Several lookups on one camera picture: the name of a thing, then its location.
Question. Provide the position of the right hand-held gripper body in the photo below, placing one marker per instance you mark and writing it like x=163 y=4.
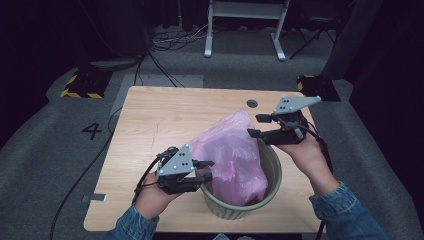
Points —
x=290 y=133

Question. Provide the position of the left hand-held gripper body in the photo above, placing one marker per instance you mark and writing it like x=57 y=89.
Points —
x=178 y=163

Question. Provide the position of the pink plastic bag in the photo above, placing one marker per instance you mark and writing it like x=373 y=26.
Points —
x=233 y=156

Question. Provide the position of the green ribbed trash bin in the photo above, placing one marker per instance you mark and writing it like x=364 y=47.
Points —
x=271 y=170

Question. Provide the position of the person's right hand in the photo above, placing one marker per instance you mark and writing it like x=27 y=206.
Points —
x=311 y=160

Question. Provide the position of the person's left hand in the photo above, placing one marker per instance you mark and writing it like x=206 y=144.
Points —
x=151 y=201

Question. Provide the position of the dark round table grommet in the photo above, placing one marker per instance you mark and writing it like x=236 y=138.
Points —
x=252 y=103

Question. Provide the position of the black yellow striped base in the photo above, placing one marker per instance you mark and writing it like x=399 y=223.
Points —
x=88 y=83
x=318 y=88

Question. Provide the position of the grey tape strip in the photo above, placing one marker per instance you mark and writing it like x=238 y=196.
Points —
x=95 y=198

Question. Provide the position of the black tripod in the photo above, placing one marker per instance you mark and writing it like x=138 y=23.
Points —
x=311 y=38

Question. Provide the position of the white metal stand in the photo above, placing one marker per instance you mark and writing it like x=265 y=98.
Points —
x=246 y=9

